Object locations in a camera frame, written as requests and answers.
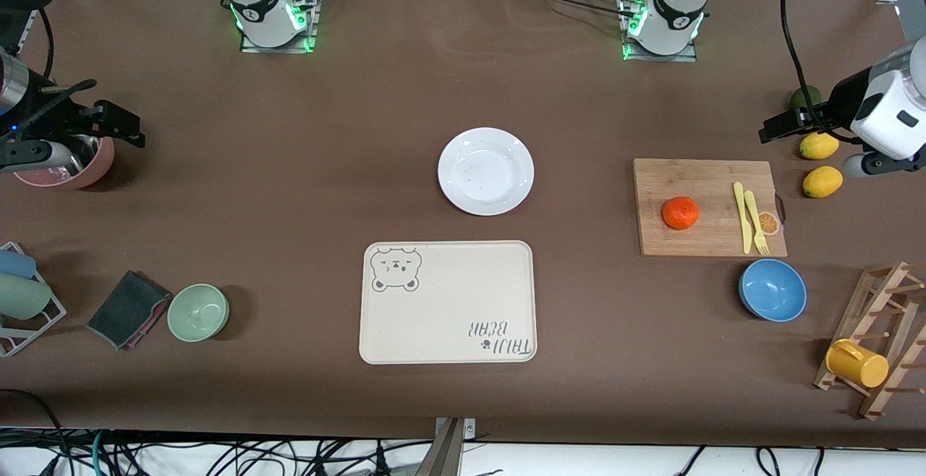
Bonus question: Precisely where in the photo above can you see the white round plate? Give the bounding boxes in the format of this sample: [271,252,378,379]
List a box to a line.
[437,127,535,217]

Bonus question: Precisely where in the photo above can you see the grey camera pole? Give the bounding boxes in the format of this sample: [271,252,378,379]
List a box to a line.
[416,418,465,476]

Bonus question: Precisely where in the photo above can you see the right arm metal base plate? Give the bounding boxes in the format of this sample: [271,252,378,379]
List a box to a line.
[239,0,320,54]

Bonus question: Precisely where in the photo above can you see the cream tray with bear print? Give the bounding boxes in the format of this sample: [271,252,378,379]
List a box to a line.
[359,240,538,365]

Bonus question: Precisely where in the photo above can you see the yellow plastic knife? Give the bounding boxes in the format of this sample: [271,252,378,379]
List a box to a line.
[733,182,754,255]

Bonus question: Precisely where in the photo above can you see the wooden cup rack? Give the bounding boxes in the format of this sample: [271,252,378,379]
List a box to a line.
[813,261,926,420]

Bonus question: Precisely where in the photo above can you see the yellow cup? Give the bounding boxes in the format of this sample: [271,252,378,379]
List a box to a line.
[825,339,890,389]

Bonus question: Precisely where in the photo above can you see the pale green cup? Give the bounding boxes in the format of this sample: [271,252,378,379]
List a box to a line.
[0,273,53,320]

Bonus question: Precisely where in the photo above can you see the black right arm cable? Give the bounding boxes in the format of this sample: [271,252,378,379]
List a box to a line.
[38,7,57,79]

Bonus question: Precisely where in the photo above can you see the metal table bracket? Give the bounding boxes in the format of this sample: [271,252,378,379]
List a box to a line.
[434,417,477,439]

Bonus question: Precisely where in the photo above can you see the yellow lemon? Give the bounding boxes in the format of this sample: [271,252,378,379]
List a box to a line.
[799,132,841,161]
[802,166,844,199]

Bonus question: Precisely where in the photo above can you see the metal scoop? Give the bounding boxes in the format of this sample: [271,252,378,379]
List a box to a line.
[67,135,102,174]

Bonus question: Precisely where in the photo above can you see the blue bowl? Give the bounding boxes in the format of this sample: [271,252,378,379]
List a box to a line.
[739,258,808,323]

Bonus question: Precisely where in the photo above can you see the yellow plastic fork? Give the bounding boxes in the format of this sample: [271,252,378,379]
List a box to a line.
[744,190,770,256]

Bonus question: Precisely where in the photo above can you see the blue cup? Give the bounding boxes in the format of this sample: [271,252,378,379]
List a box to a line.
[0,249,37,280]

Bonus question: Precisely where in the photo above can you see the grey wire rack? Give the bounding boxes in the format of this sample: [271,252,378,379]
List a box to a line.
[0,242,68,358]

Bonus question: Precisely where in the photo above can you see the wooden cutting board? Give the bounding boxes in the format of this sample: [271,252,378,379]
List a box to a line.
[633,158,789,258]

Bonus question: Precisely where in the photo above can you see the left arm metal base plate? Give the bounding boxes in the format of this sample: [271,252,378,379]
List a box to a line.
[619,0,699,63]

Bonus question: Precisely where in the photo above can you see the dark grey folded cloth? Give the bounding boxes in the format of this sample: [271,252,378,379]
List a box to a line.
[87,270,173,351]

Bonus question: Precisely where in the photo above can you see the teal cable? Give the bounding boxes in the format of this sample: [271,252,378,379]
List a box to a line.
[91,430,111,476]

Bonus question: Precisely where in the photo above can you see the light green bowl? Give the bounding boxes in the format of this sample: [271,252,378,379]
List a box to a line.
[167,284,230,343]

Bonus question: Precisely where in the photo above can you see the pink bowl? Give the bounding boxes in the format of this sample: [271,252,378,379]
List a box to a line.
[13,136,115,191]

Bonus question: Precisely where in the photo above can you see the orange fruit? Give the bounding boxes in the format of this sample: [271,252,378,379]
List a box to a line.
[662,196,701,231]

